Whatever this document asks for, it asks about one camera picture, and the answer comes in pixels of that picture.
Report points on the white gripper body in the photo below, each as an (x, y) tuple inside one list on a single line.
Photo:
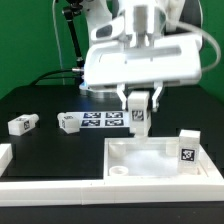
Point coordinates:
[(173, 60)]

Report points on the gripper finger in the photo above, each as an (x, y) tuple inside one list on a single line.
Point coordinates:
[(158, 90), (121, 94)]

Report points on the white square table top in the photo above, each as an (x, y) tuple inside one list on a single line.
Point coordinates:
[(154, 157)]

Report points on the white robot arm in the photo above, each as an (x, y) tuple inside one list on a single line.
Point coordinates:
[(145, 45)]

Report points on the printed marker sheet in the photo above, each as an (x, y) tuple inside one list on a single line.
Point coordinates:
[(104, 119)]

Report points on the white U-shaped fence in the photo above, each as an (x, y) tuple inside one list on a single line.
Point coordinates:
[(109, 191)]

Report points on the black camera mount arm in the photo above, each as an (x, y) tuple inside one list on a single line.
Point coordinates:
[(74, 9)]

